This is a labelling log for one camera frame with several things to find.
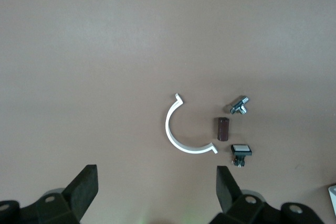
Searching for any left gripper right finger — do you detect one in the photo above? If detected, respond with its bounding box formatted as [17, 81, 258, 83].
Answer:
[216, 165, 324, 224]

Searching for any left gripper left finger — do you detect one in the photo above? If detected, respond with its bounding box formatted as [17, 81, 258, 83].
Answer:
[0, 164, 99, 224]

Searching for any white square push button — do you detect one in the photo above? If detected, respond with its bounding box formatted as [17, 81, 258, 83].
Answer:
[230, 143, 253, 168]

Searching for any white drawer cabinet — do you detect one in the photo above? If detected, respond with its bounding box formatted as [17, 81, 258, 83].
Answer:
[328, 185, 336, 206]

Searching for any brown ribbed block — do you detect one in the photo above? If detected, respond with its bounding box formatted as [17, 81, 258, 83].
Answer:
[216, 116, 232, 142]

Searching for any white semicircular pipe clamp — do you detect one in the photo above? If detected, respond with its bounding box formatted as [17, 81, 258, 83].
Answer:
[165, 92, 219, 155]

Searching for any silver metal fitting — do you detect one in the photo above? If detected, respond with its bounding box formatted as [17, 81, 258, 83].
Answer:
[225, 94, 250, 115]

